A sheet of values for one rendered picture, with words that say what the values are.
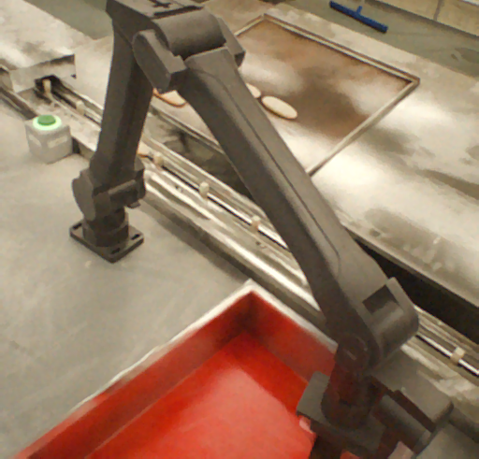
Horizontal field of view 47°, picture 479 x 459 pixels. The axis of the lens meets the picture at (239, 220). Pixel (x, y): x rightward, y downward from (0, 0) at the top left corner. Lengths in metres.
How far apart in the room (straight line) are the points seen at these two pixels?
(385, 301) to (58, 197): 0.77
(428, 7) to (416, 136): 3.66
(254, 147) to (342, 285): 0.17
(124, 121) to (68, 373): 0.38
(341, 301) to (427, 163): 0.69
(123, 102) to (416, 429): 0.53
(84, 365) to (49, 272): 0.21
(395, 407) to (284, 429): 0.25
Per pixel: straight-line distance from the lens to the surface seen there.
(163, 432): 0.81
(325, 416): 0.70
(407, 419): 0.61
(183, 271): 1.00
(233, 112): 0.58
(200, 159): 1.27
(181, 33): 0.62
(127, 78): 0.73
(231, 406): 0.83
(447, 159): 1.23
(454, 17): 4.82
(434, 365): 0.91
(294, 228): 0.57
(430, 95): 1.40
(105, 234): 1.00
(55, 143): 1.25
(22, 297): 0.98
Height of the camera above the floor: 1.54
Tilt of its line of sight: 40 degrees down
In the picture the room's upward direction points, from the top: 7 degrees clockwise
